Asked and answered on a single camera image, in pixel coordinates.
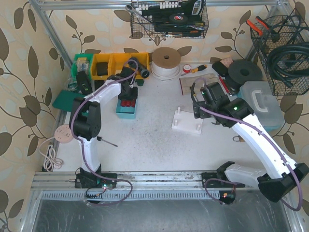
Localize black coiled cable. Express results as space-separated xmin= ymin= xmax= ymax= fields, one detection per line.
xmin=267 ymin=14 xmax=309 ymax=83

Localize white peg base plate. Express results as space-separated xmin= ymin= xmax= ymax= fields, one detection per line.
xmin=171 ymin=107 xmax=203 ymax=135

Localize teal plastic tray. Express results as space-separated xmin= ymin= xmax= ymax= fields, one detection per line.
xmin=115 ymin=100 xmax=137 ymax=119

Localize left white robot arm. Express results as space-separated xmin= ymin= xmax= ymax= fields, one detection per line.
xmin=69 ymin=59 xmax=139 ymax=189

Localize green storage bin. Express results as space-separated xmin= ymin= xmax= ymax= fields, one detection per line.
xmin=71 ymin=54 xmax=93 ymax=79

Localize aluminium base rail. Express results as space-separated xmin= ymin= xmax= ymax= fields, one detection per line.
xmin=31 ymin=170 xmax=294 ymax=201

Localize clear teal toolbox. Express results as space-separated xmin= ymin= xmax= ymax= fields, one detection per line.
xmin=238 ymin=81 xmax=285 ymax=131

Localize black disc spool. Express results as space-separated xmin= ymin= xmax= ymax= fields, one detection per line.
xmin=225 ymin=59 xmax=263 ymax=91

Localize black box in bin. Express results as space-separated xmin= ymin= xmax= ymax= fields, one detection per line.
xmin=96 ymin=62 xmax=108 ymax=76

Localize black handheld meter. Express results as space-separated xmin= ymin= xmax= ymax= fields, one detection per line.
xmin=76 ymin=71 xmax=93 ymax=95

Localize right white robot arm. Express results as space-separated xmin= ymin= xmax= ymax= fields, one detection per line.
xmin=190 ymin=77 xmax=309 ymax=211

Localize red white tape roll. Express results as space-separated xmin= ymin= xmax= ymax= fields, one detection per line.
xmin=183 ymin=64 xmax=191 ymax=73

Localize yellow black screwdriver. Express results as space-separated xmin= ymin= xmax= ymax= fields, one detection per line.
xmin=181 ymin=64 xmax=207 ymax=76

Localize black long screwdriver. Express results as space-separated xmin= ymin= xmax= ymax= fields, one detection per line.
xmin=97 ymin=136 xmax=118 ymax=147

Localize orange handled pliers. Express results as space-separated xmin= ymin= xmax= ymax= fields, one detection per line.
xmin=246 ymin=15 xmax=271 ymax=36

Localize centre wire basket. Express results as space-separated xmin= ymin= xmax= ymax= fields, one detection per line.
xmin=125 ymin=0 xmax=209 ymax=41

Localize yellow storage bins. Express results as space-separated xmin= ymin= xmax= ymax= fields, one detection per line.
xmin=90 ymin=53 xmax=150 ymax=81

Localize black sponge block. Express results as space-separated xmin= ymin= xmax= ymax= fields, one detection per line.
xmin=212 ymin=61 xmax=228 ymax=77

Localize red utility knife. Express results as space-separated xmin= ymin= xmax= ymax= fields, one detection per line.
xmin=218 ymin=74 xmax=232 ymax=97

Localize grey pipe fitting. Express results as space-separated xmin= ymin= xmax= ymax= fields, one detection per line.
xmin=128 ymin=57 xmax=150 ymax=79

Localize wire basket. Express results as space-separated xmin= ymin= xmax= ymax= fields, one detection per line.
xmin=125 ymin=0 xmax=209 ymax=41
xmin=246 ymin=14 xmax=309 ymax=96

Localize right wire basket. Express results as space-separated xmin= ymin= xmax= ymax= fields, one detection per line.
xmin=246 ymin=14 xmax=309 ymax=96

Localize pink round power strip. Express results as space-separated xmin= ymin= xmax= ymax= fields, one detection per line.
xmin=54 ymin=124 xmax=73 ymax=144

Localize brass padlock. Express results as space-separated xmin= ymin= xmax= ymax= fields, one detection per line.
xmin=232 ymin=135 xmax=244 ymax=143

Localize white hose coil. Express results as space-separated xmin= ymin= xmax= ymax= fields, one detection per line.
xmin=151 ymin=47 xmax=182 ymax=82

